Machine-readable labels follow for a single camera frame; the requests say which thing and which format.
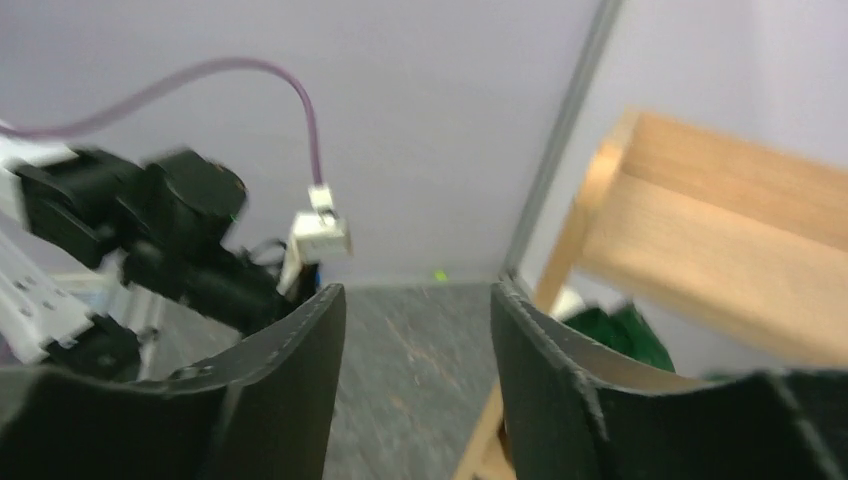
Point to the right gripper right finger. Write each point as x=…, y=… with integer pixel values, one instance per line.
x=576, y=409

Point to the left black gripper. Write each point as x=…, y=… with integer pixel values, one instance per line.
x=228, y=287

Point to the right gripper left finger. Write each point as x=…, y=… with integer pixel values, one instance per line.
x=261, y=409

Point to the green roll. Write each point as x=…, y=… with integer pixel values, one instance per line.
x=623, y=330

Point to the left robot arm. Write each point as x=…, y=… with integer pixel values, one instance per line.
x=166, y=219

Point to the wooden shelf unit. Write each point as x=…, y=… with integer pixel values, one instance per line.
x=745, y=239

